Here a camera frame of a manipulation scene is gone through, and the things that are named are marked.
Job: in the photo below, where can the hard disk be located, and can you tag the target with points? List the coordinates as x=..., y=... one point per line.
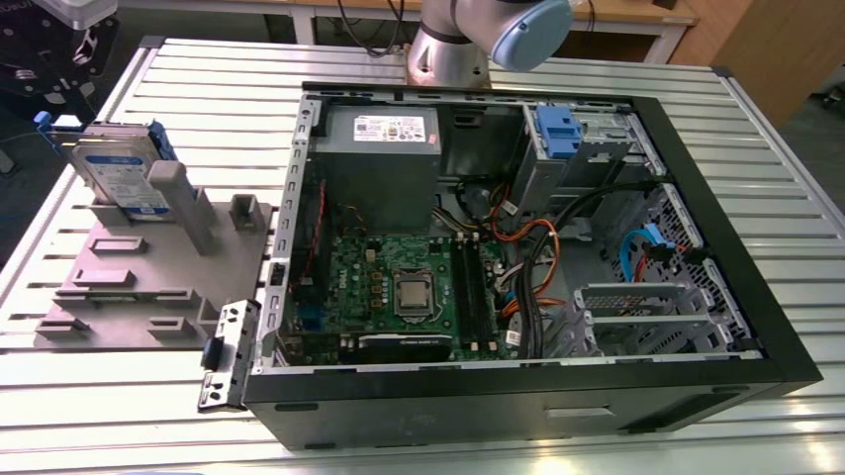
x=122, y=173

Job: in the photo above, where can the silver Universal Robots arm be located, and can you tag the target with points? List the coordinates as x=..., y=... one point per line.
x=449, y=54

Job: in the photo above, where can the metal disk bay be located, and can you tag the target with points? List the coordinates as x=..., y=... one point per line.
x=646, y=320

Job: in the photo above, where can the grey parts rack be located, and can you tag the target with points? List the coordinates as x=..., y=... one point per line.
x=164, y=277

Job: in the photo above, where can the grey power supply unit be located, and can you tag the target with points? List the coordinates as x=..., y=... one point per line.
x=377, y=183

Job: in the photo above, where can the green motherboard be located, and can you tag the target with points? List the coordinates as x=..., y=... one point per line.
x=357, y=267

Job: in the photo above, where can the silver CPU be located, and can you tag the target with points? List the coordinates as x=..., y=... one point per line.
x=414, y=296

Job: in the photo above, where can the CPU socket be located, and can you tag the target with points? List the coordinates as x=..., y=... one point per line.
x=415, y=317

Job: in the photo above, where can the black graphics card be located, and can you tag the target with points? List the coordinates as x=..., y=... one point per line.
x=397, y=346

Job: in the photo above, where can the blue plastic cage latch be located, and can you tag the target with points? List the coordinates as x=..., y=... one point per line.
x=558, y=131

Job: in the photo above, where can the metal drive cage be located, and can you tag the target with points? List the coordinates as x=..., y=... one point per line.
x=561, y=183

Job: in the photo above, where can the black open PC case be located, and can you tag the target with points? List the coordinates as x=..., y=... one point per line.
x=462, y=406

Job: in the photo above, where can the wooden cabinet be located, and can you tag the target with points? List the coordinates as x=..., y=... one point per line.
x=760, y=49

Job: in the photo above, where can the hinged metal rear bracket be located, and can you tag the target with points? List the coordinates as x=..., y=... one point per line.
x=234, y=346

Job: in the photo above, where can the wooden desk white frame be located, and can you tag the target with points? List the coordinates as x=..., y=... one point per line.
x=634, y=20

